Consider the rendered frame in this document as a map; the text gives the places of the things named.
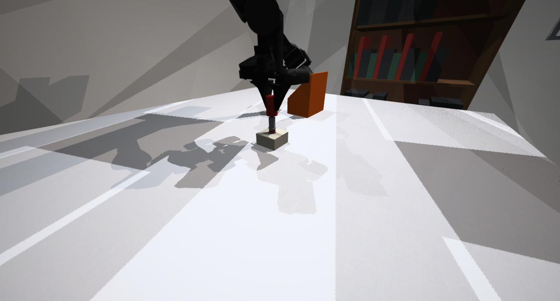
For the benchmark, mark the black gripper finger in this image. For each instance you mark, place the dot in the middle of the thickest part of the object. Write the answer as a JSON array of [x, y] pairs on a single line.
[[279, 92], [264, 88]]

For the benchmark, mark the red translucent cap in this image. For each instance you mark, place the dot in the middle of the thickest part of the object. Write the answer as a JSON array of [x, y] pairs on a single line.
[[270, 111]]

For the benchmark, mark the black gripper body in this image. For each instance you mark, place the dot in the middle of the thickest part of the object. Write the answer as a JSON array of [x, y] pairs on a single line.
[[282, 75]]

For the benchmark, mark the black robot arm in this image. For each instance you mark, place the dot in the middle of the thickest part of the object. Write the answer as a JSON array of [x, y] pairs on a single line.
[[265, 18]]

